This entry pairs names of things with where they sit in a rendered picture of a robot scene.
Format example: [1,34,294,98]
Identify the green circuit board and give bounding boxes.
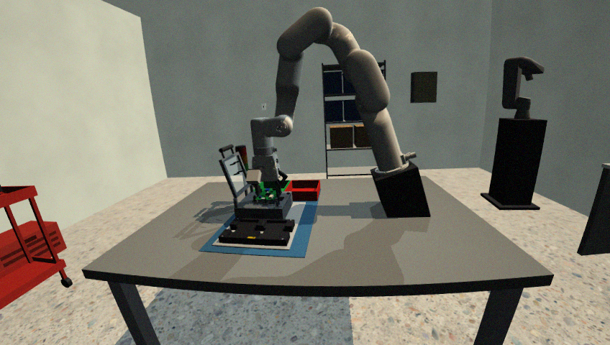
[255,188,276,200]

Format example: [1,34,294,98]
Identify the green bin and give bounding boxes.
[259,180,290,191]

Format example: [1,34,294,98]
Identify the red bin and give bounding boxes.
[285,180,320,201]

